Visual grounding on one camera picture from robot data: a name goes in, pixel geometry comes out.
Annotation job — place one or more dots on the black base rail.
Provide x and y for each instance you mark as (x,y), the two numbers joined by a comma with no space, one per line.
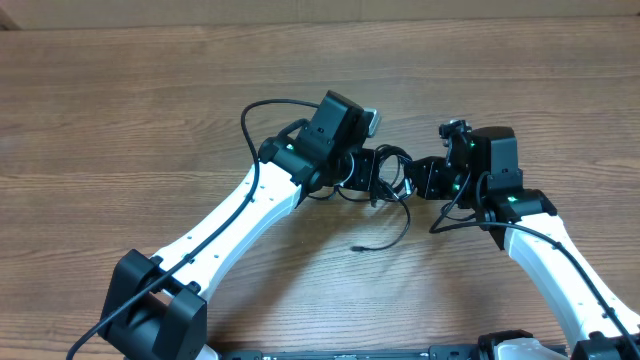
(511,344)

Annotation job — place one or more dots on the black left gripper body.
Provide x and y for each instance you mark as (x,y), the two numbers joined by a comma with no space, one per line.
(363,163)

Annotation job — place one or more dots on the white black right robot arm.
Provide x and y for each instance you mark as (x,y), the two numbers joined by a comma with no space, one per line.
(480,171)

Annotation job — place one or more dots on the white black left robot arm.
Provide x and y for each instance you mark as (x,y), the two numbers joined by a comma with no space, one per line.
(156,307)

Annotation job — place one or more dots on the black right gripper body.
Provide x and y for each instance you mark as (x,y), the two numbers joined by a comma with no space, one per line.
(440,181)

